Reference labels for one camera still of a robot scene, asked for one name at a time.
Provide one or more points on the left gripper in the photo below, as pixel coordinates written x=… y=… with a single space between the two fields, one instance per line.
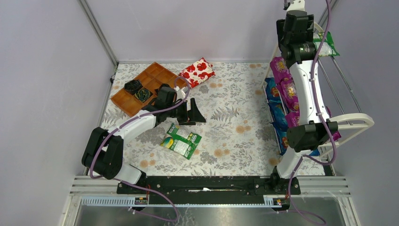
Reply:
x=189 y=112

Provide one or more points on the green candy bag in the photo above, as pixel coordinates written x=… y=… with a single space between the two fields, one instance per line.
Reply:
x=181 y=141
x=328 y=46

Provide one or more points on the purple candy bag front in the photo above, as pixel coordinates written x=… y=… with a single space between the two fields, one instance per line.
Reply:
x=290 y=95

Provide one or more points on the purple candy bag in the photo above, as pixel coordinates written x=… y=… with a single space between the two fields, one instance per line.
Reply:
x=290 y=95
x=293 y=117

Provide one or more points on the purple candy bag carried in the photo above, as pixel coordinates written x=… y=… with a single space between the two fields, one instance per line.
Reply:
x=280 y=70

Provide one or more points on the purple candy bag top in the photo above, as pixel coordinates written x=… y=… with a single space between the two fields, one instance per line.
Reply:
x=293 y=117

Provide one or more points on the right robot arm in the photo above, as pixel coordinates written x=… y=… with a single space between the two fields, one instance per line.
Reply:
x=295 y=40

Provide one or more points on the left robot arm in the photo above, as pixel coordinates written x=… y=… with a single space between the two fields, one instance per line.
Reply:
x=104 y=151

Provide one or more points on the upper blue candy bag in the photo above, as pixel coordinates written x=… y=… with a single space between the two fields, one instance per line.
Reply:
x=272 y=93

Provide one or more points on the blue candy bag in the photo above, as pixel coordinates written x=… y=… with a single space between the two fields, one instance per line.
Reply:
x=280 y=124
x=272 y=93

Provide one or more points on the lower blue candy bag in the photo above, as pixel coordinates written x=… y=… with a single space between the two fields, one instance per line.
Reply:
x=280 y=124

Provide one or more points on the red floral folded cloth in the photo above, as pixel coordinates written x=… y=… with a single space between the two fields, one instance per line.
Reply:
x=198 y=72

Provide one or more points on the wooden compartment tray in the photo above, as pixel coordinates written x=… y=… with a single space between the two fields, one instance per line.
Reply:
x=151 y=78

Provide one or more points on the black yellow rolled cloth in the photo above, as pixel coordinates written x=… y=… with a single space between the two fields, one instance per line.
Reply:
x=143 y=95

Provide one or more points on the black rolled cloth left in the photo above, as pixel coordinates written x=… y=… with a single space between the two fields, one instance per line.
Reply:
x=133 y=86

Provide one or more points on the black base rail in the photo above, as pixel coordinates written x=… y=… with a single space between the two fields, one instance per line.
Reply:
x=239 y=190

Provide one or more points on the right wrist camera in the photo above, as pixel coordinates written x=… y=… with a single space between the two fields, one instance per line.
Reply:
x=290 y=5

